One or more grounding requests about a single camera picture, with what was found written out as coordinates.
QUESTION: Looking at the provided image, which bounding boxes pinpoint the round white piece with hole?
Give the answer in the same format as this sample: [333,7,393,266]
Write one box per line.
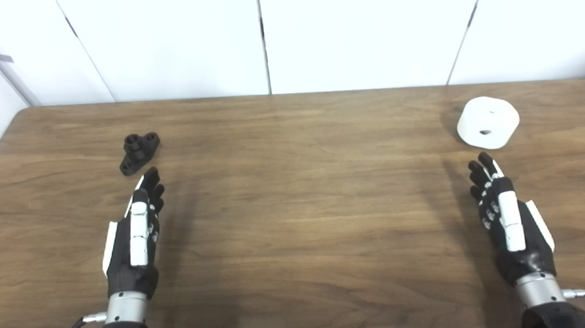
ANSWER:
[455,95,522,152]

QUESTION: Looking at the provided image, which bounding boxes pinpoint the black flanged holder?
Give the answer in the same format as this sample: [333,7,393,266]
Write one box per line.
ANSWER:
[118,132,163,177]

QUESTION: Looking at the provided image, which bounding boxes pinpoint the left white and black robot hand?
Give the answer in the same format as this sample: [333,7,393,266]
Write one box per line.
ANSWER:
[96,166,172,304]

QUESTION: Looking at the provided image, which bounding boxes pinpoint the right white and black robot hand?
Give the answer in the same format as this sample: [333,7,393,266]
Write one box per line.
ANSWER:
[467,148,558,289]

